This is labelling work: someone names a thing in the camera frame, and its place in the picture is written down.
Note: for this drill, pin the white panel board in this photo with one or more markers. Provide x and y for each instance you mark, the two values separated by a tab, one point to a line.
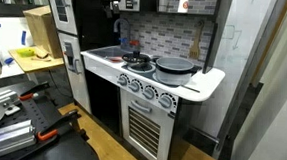
5	41

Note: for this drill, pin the small black lidded pan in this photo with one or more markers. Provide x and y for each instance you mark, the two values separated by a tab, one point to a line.
136	58

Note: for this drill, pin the aluminium extrusion bar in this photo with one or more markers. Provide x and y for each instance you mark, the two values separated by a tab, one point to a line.
6	136

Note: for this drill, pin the brown cardboard box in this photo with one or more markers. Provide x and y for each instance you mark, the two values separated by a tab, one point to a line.
43	30

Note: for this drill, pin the grey toy faucet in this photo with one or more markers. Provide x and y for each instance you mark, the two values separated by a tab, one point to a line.
121	22

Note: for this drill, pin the green plastic item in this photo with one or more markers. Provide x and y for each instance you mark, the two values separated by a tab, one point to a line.
25	52

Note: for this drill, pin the black perforated breadboard table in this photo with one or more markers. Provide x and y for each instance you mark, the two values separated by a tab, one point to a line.
38	112

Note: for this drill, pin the silver metal brackets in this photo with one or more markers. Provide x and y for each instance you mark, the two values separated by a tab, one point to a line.
2	96

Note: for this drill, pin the black clamp with orange grip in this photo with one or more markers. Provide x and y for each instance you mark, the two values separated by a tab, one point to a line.
48	135
29	96

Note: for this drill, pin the wooden fork spatula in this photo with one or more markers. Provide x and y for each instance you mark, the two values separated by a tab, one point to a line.
195	50

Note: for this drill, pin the black rounded cover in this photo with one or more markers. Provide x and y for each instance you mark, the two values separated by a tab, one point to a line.
68	155

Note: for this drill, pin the grey stove knob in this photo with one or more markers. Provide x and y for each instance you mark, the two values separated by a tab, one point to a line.
135	86
165	100
123	79
149	92

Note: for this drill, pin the white cup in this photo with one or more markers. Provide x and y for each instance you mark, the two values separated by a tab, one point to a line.
183	5

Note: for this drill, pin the light wooden board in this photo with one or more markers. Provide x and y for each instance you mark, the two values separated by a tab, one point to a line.
34	65

